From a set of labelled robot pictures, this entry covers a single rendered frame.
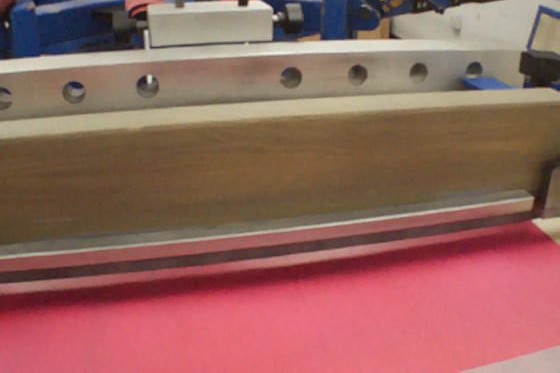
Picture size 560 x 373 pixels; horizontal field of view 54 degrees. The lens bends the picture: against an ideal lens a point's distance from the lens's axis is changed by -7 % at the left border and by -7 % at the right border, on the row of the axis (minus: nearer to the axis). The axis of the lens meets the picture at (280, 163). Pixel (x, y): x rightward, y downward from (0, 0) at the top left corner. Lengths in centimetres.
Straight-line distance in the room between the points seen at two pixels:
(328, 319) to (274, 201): 7
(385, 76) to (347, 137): 27
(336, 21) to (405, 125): 65
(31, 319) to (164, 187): 11
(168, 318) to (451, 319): 16
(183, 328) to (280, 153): 11
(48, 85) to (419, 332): 38
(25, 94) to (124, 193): 25
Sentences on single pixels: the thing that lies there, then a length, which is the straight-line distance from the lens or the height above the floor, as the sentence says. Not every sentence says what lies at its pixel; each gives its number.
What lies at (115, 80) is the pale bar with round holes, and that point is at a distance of 54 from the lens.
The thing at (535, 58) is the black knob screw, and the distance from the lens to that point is 54.
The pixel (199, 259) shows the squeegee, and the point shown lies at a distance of 36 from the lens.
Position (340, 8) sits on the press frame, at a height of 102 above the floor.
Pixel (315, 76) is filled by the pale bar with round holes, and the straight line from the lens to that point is 57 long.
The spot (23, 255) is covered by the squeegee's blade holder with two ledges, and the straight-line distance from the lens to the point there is 33.
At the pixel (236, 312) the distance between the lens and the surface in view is 34.
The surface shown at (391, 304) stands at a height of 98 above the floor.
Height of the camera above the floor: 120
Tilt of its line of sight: 26 degrees down
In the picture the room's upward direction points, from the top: 2 degrees clockwise
